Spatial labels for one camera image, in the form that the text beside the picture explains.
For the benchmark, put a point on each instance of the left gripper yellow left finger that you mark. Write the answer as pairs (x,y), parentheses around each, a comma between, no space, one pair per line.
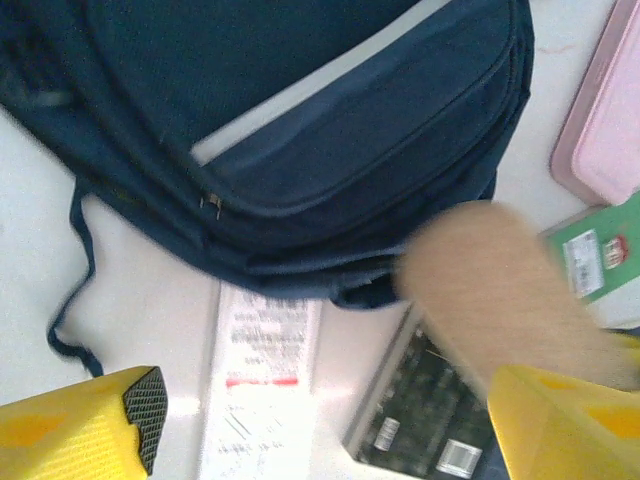
(65,430)

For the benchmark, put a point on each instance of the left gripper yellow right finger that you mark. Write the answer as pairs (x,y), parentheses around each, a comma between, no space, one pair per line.
(565,435)

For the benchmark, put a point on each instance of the black book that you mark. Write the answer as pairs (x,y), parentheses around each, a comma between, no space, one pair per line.
(425,400)

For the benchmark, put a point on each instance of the beige oval object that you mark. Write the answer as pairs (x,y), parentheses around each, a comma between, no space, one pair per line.
(490,280)

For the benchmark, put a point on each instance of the white plastic packet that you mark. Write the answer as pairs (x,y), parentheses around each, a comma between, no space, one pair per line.
(260,400)

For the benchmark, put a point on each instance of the green notebook with house picture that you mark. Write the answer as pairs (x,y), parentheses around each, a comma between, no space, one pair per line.
(632,225)

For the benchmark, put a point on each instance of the pink pencil case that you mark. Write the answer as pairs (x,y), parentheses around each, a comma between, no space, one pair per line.
(610,125)

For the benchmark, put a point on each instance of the navy blue backpack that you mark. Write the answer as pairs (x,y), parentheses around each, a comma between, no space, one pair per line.
(300,125)

